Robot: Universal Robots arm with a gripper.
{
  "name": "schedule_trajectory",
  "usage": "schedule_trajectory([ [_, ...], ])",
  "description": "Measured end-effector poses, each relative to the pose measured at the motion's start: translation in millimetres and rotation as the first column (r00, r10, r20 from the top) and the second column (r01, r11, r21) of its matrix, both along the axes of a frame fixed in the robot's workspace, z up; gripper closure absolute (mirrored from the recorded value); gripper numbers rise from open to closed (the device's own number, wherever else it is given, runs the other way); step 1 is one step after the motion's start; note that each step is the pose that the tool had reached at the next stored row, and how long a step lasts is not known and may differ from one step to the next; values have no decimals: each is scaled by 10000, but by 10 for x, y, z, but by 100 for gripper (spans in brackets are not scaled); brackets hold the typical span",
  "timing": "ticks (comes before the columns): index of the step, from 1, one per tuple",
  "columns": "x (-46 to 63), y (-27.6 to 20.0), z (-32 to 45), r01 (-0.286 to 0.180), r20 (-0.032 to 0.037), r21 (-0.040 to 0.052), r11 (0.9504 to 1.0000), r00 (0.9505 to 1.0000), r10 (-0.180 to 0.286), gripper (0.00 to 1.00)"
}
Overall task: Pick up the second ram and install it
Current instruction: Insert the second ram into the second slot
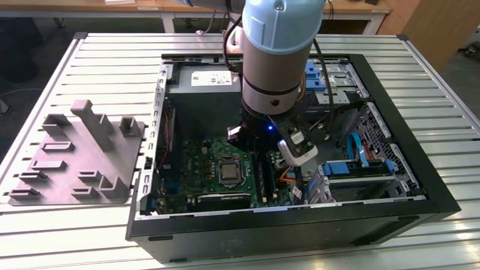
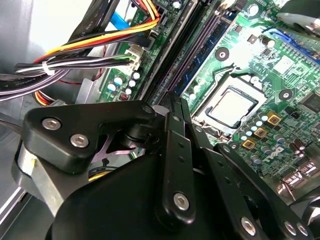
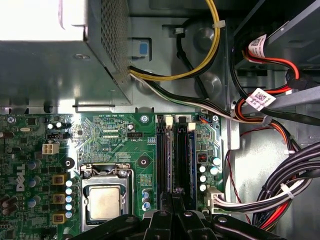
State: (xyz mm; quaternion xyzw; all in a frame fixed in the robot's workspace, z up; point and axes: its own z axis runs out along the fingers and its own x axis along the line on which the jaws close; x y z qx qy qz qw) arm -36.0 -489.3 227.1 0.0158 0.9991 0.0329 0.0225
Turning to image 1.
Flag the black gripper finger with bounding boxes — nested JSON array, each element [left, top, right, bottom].
[[227, 125, 245, 149]]

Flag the CPU socket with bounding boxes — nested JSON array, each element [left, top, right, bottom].
[[217, 157, 246, 190]]

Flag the grey power supply unit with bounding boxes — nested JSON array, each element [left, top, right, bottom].
[[167, 66, 245, 138]]

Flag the silver CPU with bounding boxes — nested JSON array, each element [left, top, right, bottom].
[[219, 164, 239, 181]]

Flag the green motherboard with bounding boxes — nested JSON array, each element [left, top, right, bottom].
[[158, 136, 294, 212]]

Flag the black graphics card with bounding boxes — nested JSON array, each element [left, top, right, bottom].
[[187, 192, 253, 212]]

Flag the hard disk in blue carrier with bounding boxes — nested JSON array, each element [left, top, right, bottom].
[[322, 160, 395, 179]]

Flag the blue plastic drive carrier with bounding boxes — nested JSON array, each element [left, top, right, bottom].
[[306, 61, 326, 92]]

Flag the metal drive cage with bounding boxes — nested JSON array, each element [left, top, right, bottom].
[[303, 60, 371, 120]]

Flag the metal disk bay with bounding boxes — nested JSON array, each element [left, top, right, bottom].
[[318, 164, 427, 204]]

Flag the black open PC case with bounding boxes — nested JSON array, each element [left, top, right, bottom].
[[125, 53, 463, 264]]

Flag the grey plastic parts rack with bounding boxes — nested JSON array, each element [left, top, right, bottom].
[[6, 100, 149, 208]]

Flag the wooden cabinet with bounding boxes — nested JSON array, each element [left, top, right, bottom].
[[386, 0, 480, 71]]

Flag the dark office chair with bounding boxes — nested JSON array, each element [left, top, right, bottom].
[[0, 16, 43, 82]]

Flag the grey chair base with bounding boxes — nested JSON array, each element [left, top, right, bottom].
[[458, 33, 480, 57]]

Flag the thin red wire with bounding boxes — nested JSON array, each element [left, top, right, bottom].
[[155, 108, 178, 174]]

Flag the orange wires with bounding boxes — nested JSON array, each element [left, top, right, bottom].
[[281, 165, 302, 183]]

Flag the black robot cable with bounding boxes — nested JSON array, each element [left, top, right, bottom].
[[225, 11, 338, 141]]

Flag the black wire bundle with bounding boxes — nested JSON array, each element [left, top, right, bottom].
[[275, 102, 367, 169]]

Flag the blue SATA wire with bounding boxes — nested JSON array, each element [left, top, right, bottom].
[[347, 132, 371, 168]]

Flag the wooden desk white frame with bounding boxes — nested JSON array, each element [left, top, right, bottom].
[[0, 0, 394, 34]]

